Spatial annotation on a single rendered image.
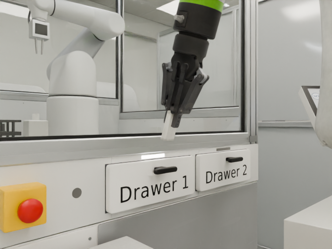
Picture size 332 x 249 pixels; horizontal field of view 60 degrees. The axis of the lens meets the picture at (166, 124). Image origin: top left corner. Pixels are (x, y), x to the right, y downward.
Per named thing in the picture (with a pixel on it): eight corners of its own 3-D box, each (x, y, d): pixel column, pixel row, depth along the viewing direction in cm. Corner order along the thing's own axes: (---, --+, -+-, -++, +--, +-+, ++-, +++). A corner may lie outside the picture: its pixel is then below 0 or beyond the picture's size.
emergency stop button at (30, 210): (44, 221, 49) (44, 197, 49) (19, 227, 46) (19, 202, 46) (38, 217, 51) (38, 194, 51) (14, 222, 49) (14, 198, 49)
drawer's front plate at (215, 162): (250, 179, 106) (250, 149, 106) (199, 191, 86) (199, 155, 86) (246, 178, 108) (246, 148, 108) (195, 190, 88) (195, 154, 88)
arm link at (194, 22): (232, 17, 61) (200, 13, 67) (196, 0, 53) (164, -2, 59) (224, 45, 62) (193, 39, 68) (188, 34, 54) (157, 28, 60)
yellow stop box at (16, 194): (49, 225, 52) (48, 185, 52) (4, 235, 47) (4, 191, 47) (38, 218, 56) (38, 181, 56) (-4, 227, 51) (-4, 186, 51)
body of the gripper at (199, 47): (167, 30, 62) (157, 72, 64) (195, 35, 56) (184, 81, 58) (190, 37, 67) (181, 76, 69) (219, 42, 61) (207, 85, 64)
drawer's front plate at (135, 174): (194, 193, 85) (194, 155, 85) (109, 214, 65) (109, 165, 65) (189, 192, 86) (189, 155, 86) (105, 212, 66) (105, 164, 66)
